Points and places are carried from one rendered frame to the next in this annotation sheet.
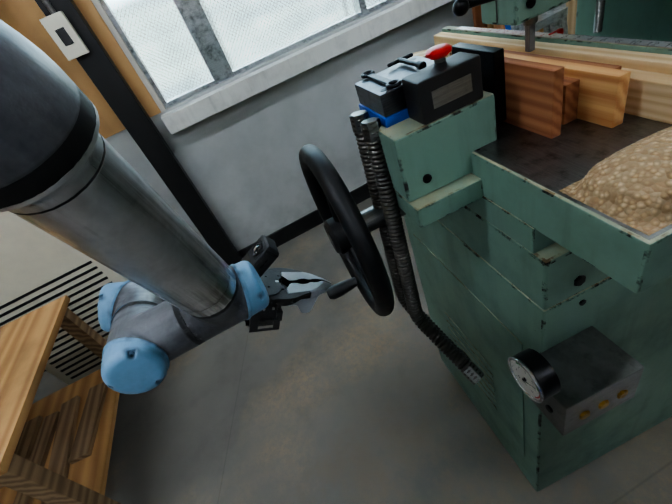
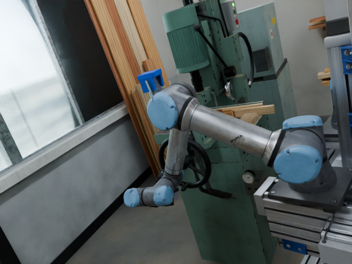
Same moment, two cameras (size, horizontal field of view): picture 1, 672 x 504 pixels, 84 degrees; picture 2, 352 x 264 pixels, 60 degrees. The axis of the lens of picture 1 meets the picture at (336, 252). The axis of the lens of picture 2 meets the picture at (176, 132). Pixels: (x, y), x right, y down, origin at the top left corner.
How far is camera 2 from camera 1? 1.13 m
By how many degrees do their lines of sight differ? 48
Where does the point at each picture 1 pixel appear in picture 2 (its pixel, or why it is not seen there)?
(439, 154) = not seen: hidden behind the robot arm
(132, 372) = (168, 193)
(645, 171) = (246, 118)
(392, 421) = not seen: outside the picture
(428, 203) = (208, 141)
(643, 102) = (235, 114)
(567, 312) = (245, 163)
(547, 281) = (239, 152)
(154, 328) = (165, 183)
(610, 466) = (280, 249)
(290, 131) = (57, 187)
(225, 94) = (25, 169)
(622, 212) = not seen: hidden behind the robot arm
